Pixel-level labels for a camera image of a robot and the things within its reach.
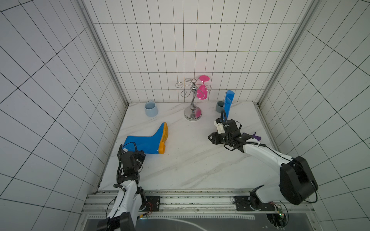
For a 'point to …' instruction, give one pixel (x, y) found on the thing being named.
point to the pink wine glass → (202, 92)
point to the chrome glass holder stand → (193, 113)
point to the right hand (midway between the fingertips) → (211, 133)
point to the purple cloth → (257, 137)
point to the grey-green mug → (219, 106)
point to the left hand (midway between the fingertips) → (144, 151)
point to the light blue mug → (151, 109)
